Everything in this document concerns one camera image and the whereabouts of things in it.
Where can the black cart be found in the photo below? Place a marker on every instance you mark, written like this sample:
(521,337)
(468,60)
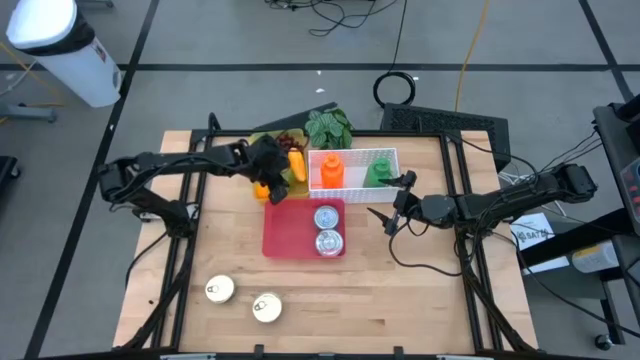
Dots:
(617,130)

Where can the grey device with red buttons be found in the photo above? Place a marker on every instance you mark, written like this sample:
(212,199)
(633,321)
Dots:
(632,187)

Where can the black table edge clip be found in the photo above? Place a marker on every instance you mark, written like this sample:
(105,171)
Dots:
(398,351)
(258,351)

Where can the black caster wheel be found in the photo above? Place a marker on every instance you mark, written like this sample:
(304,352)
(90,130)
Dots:
(602,342)

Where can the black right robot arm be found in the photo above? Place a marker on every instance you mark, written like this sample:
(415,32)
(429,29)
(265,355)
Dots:
(525,195)

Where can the white trash can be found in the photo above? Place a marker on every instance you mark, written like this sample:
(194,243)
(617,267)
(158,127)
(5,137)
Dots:
(65,50)

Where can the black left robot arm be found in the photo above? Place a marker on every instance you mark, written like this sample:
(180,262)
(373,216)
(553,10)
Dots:
(165,162)

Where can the silver lidded tuna can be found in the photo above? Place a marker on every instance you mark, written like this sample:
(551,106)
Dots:
(326,217)

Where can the black floor object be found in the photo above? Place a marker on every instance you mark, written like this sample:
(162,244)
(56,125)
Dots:
(7,172)

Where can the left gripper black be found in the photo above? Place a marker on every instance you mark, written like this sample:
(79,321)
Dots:
(267,160)

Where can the dark red grape bunch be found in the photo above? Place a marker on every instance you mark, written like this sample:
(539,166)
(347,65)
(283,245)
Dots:
(289,142)

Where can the white perforated basket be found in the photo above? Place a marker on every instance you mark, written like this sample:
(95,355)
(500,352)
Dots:
(355,195)

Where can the striped-leaf plant in white pot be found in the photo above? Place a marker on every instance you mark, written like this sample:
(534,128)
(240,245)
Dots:
(327,127)

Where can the yellow plastic tray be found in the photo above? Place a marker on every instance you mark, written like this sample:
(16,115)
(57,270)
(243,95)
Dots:
(300,189)

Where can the red plastic tray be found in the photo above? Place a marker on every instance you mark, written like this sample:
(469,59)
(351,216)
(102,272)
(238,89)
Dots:
(290,230)

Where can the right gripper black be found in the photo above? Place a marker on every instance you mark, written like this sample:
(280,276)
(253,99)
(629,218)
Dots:
(435,211)

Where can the grey floor stand base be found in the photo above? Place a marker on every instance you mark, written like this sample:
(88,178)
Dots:
(25,112)

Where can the clear plastic container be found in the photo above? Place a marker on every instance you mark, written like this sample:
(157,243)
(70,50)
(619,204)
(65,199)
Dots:
(595,256)

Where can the pink salmon can blue label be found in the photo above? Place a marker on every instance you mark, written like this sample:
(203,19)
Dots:
(220,288)
(266,307)

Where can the orange fruit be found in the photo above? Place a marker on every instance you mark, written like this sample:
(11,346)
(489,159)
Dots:
(261,192)

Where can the orange plastic bottle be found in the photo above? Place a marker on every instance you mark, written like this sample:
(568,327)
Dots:
(332,172)

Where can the black flat panel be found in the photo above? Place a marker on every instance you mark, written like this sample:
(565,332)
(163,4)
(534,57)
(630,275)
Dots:
(295,119)

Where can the white paper sheet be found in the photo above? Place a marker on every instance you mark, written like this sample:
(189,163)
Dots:
(535,234)

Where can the black aluminium table frame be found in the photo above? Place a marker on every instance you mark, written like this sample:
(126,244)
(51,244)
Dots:
(225,133)

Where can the silver aluminium bracket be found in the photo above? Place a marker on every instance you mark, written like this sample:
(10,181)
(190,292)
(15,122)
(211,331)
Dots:
(187,357)
(457,357)

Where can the green plastic bottle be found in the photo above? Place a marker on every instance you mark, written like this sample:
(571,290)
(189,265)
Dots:
(377,172)

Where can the Van Camp's tuna can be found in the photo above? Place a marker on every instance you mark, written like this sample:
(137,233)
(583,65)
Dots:
(329,243)

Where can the black perforated metal panel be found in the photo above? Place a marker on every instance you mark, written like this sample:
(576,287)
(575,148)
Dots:
(440,122)

